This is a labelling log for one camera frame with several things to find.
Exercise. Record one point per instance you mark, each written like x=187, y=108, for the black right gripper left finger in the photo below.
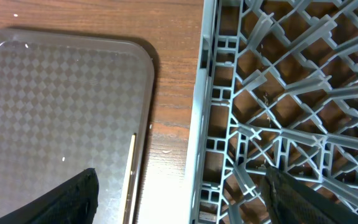
x=74, y=201

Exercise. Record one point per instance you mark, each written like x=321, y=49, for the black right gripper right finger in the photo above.
x=289, y=201

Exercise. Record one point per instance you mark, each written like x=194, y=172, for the grey dishwasher rack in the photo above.
x=276, y=85

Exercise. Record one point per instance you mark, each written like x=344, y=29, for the wooden chopstick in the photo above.
x=126, y=180

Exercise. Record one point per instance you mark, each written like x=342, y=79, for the dark brown serving tray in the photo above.
x=69, y=103

